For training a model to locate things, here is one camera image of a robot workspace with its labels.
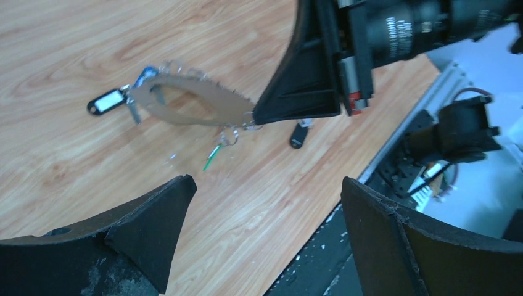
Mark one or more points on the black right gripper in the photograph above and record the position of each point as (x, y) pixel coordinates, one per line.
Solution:
(373, 34)

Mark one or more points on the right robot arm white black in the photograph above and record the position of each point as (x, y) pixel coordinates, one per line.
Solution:
(461, 135)

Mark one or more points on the metal key organizer ring plate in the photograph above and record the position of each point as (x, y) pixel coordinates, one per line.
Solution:
(187, 96)

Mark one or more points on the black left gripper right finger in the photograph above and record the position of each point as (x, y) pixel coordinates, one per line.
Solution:
(399, 251)

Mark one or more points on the key black head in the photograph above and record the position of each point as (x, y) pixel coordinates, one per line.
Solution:
(300, 133)

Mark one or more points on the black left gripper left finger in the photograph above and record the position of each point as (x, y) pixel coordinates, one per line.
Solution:
(127, 250)

